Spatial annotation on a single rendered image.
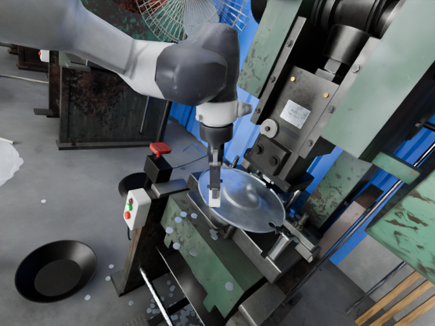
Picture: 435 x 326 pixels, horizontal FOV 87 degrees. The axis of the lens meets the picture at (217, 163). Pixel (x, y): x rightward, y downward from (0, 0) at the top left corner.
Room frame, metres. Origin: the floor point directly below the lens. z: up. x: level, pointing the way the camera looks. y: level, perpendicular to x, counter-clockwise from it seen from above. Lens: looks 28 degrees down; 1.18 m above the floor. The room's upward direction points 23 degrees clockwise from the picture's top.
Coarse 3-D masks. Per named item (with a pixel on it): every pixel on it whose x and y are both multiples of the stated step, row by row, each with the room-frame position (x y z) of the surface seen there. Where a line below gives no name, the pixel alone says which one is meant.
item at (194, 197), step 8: (192, 192) 0.52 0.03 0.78; (192, 200) 0.48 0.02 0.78; (200, 200) 0.50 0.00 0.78; (200, 208) 0.47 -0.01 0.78; (208, 208) 0.48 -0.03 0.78; (208, 216) 0.45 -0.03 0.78; (216, 216) 0.46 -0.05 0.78; (216, 224) 0.43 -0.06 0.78; (224, 224) 0.44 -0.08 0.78; (224, 232) 0.53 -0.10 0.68; (232, 232) 0.54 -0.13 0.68
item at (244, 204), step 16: (208, 176) 0.62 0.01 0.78; (224, 176) 0.66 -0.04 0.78; (240, 176) 0.71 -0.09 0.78; (208, 192) 0.54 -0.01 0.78; (224, 192) 0.57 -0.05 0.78; (240, 192) 0.60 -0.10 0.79; (256, 192) 0.65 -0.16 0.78; (272, 192) 0.69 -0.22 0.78; (224, 208) 0.50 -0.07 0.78; (240, 208) 0.53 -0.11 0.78; (256, 208) 0.56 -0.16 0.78; (272, 208) 0.60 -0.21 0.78; (240, 224) 0.47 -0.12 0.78; (256, 224) 0.49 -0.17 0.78
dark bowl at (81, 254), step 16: (64, 240) 0.68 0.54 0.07; (32, 256) 0.56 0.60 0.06; (48, 256) 0.61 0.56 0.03; (64, 256) 0.64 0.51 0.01; (80, 256) 0.67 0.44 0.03; (16, 272) 0.48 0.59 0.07; (32, 272) 0.52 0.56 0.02; (48, 272) 0.55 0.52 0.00; (64, 272) 0.58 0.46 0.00; (80, 272) 0.61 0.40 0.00; (16, 288) 0.43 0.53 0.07; (32, 288) 0.47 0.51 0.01; (48, 288) 0.50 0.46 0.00; (64, 288) 0.52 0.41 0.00; (80, 288) 0.52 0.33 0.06
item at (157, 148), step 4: (152, 144) 0.71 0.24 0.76; (156, 144) 0.72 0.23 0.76; (160, 144) 0.73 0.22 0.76; (164, 144) 0.74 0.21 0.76; (152, 148) 0.69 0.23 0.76; (156, 148) 0.69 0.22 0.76; (160, 148) 0.70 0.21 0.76; (164, 148) 0.71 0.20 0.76; (168, 148) 0.73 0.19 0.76; (156, 152) 0.68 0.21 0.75; (160, 152) 0.68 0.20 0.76; (164, 152) 0.70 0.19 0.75; (168, 152) 0.71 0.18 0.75; (156, 156) 0.71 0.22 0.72; (160, 156) 0.71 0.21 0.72
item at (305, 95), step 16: (288, 80) 0.67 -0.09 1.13; (304, 80) 0.64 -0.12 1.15; (320, 80) 0.62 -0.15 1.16; (336, 80) 0.65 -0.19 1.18; (288, 96) 0.66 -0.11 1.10; (304, 96) 0.63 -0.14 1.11; (320, 96) 0.61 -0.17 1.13; (272, 112) 0.67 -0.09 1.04; (288, 112) 0.64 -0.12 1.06; (304, 112) 0.62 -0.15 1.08; (320, 112) 0.60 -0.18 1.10; (272, 128) 0.64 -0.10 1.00; (288, 128) 0.63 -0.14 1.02; (304, 128) 0.60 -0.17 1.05; (256, 144) 0.63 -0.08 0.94; (272, 144) 0.61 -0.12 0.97; (288, 144) 0.61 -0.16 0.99; (256, 160) 0.62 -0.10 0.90; (272, 160) 0.58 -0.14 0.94; (288, 160) 0.60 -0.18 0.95; (304, 160) 0.62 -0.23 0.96; (288, 176) 0.59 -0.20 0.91
